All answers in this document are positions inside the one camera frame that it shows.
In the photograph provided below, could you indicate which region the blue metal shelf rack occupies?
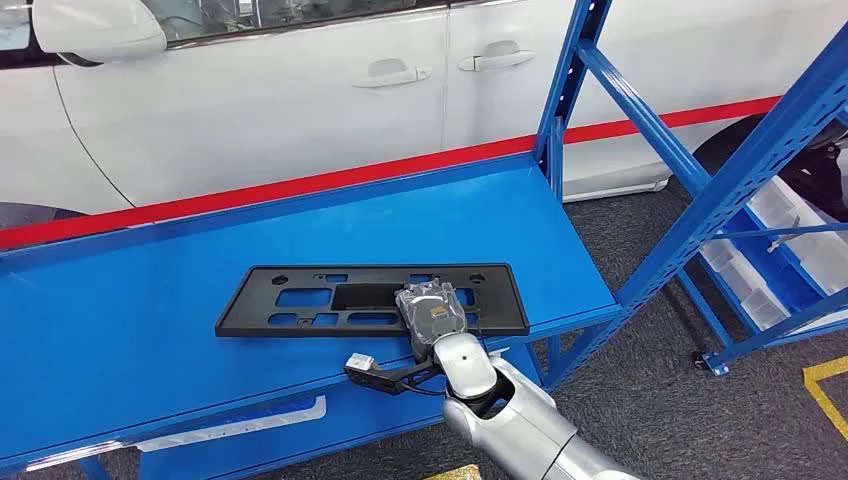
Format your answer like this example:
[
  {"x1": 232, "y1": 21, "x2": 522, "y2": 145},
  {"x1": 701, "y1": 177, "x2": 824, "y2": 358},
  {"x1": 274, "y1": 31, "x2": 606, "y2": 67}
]
[{"x1": 0, "y1": 0, "x2": 848, "y2": 480}]

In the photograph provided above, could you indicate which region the clear plastic storage bin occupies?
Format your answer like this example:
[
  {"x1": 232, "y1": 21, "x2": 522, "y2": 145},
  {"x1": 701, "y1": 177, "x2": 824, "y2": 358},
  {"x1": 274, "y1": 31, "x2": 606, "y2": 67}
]
[
  {"x1": 735, "y1": 281, "x2": 792, "y2": 333},
  {"x1": 700, "y1": 238, "x2": 753, "y2": 293},
  {"x1": 748, "y1": 175, "x2": 848, "y2": 297}
]

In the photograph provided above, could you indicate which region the white shelf label strip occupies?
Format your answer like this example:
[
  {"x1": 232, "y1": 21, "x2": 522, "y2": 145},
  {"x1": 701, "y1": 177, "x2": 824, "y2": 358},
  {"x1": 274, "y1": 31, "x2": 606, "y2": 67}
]
[{"x1": 135, "y1": 396, "x2": 328, "y2": 454}]

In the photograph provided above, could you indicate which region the white car door handle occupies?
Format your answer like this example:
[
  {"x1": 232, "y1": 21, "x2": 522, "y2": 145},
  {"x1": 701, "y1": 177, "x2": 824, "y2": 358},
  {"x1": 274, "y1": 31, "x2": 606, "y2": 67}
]
[
  {"x1": 351, "y1": 58, "x2": 433, "y2": 89},
  {"x1": 457, "y1": 40, "x2": 538, "y2": 73}
]

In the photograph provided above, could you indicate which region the yellow floor tape square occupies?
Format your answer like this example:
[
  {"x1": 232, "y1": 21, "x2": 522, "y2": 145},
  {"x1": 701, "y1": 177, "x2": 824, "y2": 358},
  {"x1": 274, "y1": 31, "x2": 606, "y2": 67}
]
[{"x1": 423, "y1": 463, "x2": 482, "y2": 480}]

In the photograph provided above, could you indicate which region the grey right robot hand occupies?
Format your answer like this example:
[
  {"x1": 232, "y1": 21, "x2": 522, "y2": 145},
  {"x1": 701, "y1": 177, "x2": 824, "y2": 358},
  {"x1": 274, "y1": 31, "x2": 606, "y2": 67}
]
[{"x1": 395, "y1": 279, "x2": 469, "y2": 363}]

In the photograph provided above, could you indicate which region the black car wheel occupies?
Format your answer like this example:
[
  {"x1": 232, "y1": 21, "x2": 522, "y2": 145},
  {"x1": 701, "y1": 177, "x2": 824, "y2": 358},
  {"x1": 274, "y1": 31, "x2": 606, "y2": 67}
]
[
  {"x1": 693, "y1": 113, "x2": 848, "y2": 224},
  {"x1": 0, "y1": 201, "x2": 87, "y2": 232}
]

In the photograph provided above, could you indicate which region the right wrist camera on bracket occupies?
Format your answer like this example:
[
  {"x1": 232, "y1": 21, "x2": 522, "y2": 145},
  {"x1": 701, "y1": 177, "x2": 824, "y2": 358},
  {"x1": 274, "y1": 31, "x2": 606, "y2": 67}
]
[{"x1": 343, "y1": 352, "x2": 444, "y2": 397}]

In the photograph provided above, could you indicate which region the white car side mirror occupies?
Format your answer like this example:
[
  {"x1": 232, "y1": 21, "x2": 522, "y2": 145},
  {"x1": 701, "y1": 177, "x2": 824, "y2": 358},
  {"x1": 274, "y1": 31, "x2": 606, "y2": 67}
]
[{"x1": 31, "y1": 0, "x2": 168, "y2": 66}]

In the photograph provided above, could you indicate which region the white car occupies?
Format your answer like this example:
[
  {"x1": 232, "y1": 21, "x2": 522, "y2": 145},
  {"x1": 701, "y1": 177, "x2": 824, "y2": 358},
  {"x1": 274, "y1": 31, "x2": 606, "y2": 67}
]
[{"x1": 0, "y1": 0, "x2": 848, "y2": 231}]

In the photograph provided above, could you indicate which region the black plastic plate bracket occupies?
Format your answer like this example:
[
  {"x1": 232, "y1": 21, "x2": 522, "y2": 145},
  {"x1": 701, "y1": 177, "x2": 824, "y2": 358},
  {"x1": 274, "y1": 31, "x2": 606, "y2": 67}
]
[{"x1": 214, "y1": 263, "x2": 531, "y2": 340}]

